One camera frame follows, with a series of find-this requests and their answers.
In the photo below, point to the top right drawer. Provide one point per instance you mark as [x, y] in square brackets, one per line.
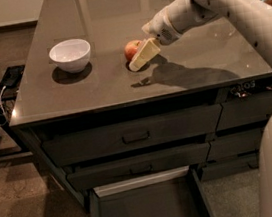
[246, 110]

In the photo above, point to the red apple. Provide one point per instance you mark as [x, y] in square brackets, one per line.
[131, 48]

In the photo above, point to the middle right drawer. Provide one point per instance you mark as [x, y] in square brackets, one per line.
[235, 144]

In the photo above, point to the middle left drawer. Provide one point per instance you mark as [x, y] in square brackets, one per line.
[137, 166]

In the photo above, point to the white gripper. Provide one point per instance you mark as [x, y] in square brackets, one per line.
[163, 28]

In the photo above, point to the top left drawer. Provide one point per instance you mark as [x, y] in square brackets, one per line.
[127, 136]

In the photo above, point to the open bottom left drawer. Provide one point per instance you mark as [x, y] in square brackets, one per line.
[173, 193]

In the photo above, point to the bottom right drawer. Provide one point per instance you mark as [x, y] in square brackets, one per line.
[224, 168]

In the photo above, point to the white ceramic bowl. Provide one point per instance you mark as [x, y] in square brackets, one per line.
[71, 55]

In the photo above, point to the black phone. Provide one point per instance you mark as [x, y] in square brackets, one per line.
[12, 76]

